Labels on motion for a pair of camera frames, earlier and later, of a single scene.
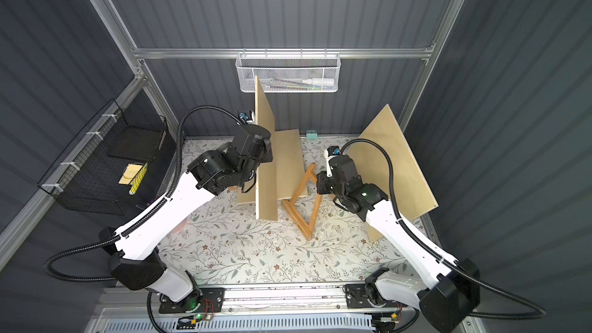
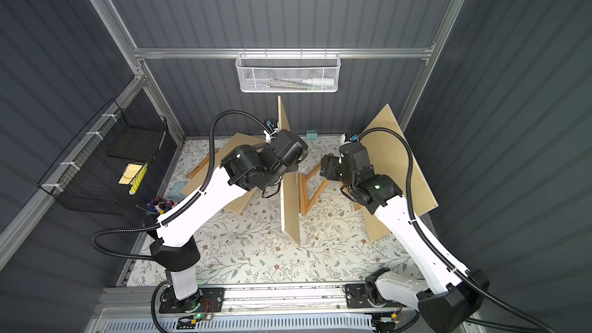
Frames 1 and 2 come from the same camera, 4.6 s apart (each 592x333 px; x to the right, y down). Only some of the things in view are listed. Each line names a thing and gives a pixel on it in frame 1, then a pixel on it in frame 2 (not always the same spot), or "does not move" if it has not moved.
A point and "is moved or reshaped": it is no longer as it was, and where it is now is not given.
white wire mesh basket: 288,72 does not move
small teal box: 311,134 does not move
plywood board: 266,193 -> 290,191
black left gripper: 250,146 -> 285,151
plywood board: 290,173 is moved or reshaped
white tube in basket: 317,82 does not move
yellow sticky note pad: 132,169 does not move
